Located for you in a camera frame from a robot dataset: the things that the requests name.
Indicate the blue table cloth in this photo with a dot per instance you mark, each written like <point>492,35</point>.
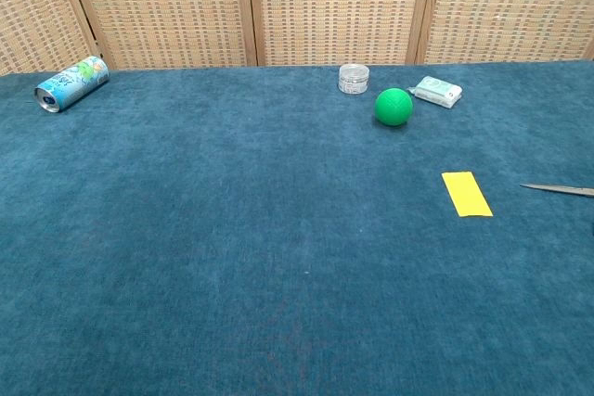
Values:
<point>260,238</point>

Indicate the metal scissors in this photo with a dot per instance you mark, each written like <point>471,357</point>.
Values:
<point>564,189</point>

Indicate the blue drink can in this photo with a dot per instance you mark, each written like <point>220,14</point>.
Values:
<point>69,86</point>

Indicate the green ball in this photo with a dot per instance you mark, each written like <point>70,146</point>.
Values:
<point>393,106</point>

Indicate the woven folding screen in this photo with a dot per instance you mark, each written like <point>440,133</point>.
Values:
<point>297,6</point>

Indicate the white tissue pack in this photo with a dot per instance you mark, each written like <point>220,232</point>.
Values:
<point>436,91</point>

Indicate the clear plastic jar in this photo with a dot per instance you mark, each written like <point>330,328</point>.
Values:
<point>354,79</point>

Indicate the yellow rectangular block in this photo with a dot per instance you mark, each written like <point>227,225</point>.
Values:
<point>467,194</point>

